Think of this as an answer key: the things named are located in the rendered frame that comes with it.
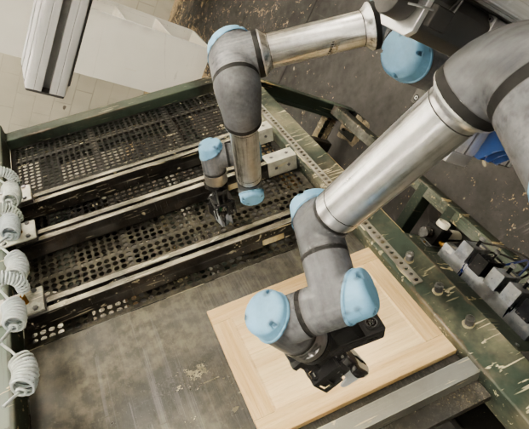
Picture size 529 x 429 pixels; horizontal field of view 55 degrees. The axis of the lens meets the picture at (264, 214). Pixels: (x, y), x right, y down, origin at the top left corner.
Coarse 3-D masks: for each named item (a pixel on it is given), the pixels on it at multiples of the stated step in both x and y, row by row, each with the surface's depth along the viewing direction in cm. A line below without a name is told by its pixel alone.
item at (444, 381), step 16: (448, 368) 129; (464, 368) 129; (416, 384) 127; (432, 384) 126; (448, 384) 126; (464, 384) 129; (384, 400) 125; (400, 400) 124; (416, 400) 124; (432, 400) 126; (352, 416) 122; (368, 416) 122; (384, 416) 122; (400, 416) 124
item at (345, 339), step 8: (368, 320) 89; (376, 320) 89; (344, 328) 89; (352, 328) 89; (360, 328) 89; (368, 328) 88; (376, 328) 88; (384, 328) 88; (336, 336) 88; (344, 336) 88; (352, 336) 88; (360, 336) 87; (368, 336) 87; (376, 336) 88; (336, 344) 87; (344, 344) 87; (352, 344) 87; (360, 344) 88; (336, 352) 87
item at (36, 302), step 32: (256, 224) 172; (288, 224) 172; (160, 256) 165; (192, 256) 164; (224, 256) 168; (96, 288) 160; (128, 288) 160; (0, 320) 147; (32, 320) 152; (64, 320) 157
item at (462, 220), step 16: (272, 96) 284; (288, 96) 290; (304, 96) 294; (320, 112) 302; (336, 112) 298; (352, 112) 311; (224, 128) 281; (320, 128) 308; (352, 128) 285; (320, 144) 291; (368, 144) 273; (432, 192) 235; (288, 208) 337; (464, 224) 219; (496, 240) 211; (512, 256) 202; (464, 416) 142; (480, 416) 145
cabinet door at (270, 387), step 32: (352, 256) 164; (288, 288) 157; (384, 288) 153; (224, 320) 150; (384, 320) 145; (416, 320) 143; (224, 352) 142; (256, 352) 141; (384, 352) 137; (416, 352) 136; (448, 352) 135; (256, 384) 133; (288, 384) 133; (352, 384) 131; (384, 384) 130; (256, 416) 127; (288, 416) 126; (320, 416) 126
